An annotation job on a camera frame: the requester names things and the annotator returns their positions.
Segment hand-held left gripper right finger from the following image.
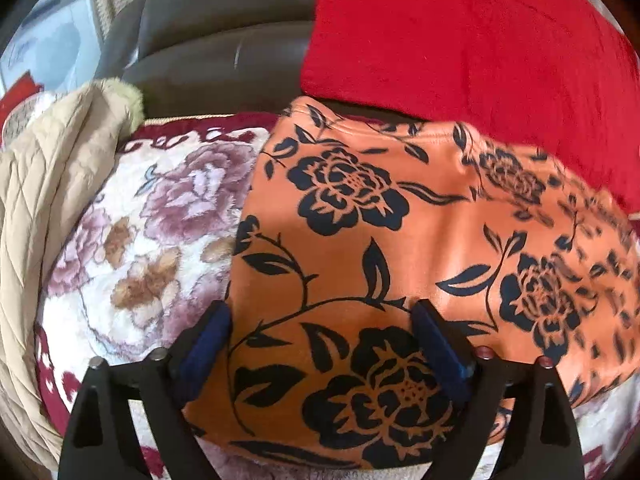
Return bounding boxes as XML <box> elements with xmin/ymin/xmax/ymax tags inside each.
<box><xmin>411</xmin><ymin>298</ymin><xmax>586</xmax><ymax>480</ymax></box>

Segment beige quilted jacket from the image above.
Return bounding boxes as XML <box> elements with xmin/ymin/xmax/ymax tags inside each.
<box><xmin>0</xmin><ymin>78</ymin><xmax>146</xmax><ymax>471</ymax></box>

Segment red blanket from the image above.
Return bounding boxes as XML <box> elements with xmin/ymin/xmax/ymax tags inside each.
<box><xmin>300</xmin><ymin>0</ymin><xmax>640</xmax><ymax>216</ymax></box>

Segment silver patterned bowl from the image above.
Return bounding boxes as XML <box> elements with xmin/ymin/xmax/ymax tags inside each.
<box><xmin>2</xmin><ymin>92</ymin><xmax>56</xmax><ymax>143</ymax></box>

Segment floral plush sofa cover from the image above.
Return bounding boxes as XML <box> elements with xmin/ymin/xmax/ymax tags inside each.
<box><xmin>35</xmin><ymin>115</ymin><xmax>640</xmax><ymax>480</ymax></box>

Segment red gift box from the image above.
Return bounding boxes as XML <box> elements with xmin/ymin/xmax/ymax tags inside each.
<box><xmin>0</xmin><ymin>72</ymin><xmax>41</xmax><ymax>116</ymax></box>

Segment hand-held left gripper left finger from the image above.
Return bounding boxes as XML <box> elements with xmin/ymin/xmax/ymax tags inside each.
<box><xmin>57</xmin><ymin>301</ymin><xmax>233</xmax><ymax>480</ymax></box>

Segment brown leather sofa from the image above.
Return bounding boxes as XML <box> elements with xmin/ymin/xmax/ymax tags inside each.
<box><xmin>102</xmin><ymin>0</ymin><xmax>431</xmax><ymax>123</ymax></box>

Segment standing air conditioner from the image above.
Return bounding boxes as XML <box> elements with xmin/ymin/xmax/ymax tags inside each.
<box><xmin>0</xmin><ymin>0</ymin><xmax>108</xmax><ymax>93</ymax></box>

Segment orange black floral garment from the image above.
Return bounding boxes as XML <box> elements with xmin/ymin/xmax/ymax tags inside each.
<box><xmin>182</xmin><ymin>95</ymin><xmax>640</xmax><ymax>471</ymax></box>

